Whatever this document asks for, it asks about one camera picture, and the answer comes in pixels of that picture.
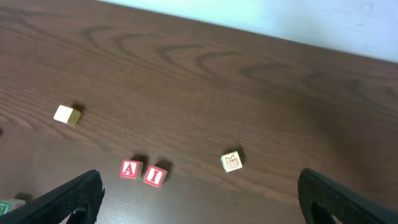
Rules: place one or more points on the red letter I block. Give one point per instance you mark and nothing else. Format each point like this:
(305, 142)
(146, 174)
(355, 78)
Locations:
(155, 176)

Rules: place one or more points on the white block with green drawing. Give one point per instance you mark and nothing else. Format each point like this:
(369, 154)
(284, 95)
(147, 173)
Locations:
(231, 161)

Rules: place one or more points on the white block with black drawing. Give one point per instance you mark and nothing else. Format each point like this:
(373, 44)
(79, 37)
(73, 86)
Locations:
(67, 115)

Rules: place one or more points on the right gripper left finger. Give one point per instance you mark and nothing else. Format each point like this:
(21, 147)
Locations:
(78, 200)

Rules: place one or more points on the green letter R block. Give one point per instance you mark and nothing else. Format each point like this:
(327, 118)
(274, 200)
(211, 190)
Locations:
(8, 205)

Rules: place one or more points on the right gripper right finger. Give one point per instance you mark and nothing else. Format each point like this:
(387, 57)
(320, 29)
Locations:
(322, 200)

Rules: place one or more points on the red letter A block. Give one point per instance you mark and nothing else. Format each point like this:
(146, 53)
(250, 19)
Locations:
(131, 169)

